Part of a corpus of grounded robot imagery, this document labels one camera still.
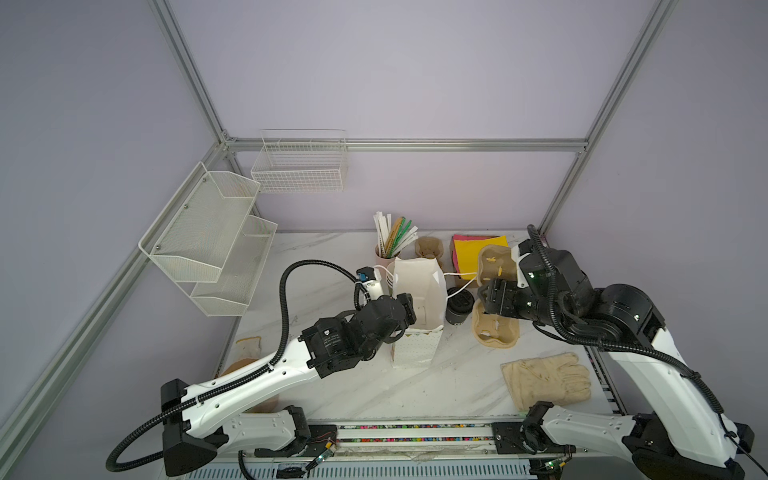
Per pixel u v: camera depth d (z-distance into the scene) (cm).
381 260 103
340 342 47
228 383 40
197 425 38
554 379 84
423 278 79
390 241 101
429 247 114
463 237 114
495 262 65
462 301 69
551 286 40
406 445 73
